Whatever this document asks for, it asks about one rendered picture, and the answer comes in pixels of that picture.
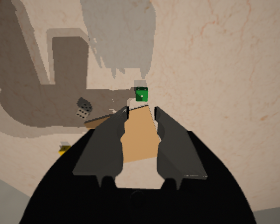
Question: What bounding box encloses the white die with black pips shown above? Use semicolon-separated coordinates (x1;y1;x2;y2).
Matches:
75;103;93;120

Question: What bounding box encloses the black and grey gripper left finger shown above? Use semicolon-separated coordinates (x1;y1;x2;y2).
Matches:
19;106;129;224

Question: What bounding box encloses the yellow die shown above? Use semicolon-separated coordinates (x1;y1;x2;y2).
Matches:
59;146;71;155

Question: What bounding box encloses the orange flat mat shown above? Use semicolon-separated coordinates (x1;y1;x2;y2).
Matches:
84;105;160;163

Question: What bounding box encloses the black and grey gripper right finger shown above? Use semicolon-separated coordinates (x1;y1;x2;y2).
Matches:
154;106;257;224

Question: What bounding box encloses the green die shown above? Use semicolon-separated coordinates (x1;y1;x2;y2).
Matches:
136;87;148;102

